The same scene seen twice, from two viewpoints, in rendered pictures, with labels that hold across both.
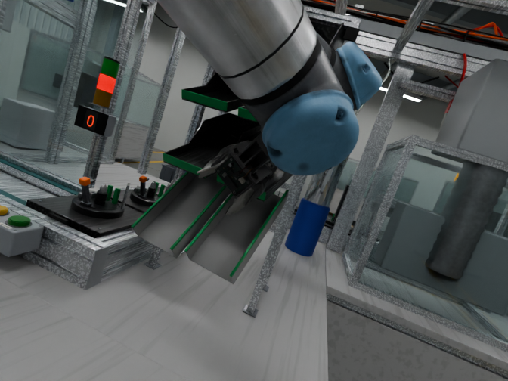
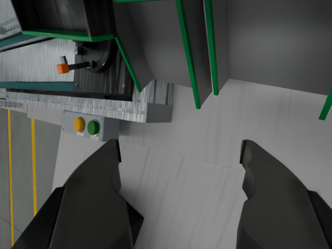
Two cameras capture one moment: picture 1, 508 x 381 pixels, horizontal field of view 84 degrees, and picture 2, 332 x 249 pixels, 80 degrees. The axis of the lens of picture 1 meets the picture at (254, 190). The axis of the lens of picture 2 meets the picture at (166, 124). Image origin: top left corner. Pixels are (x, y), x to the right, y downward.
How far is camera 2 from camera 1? 58 cm
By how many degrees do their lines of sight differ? 82
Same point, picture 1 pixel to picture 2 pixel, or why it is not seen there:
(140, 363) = not seen: hidden behind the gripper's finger
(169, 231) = (173, 61)
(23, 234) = (105, 134)
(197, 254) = (234, 67)
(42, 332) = (180, 178)
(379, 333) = not seen: outside the picture
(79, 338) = (202, 174)
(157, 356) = not seen: hidden behind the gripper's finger
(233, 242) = (290, 15)
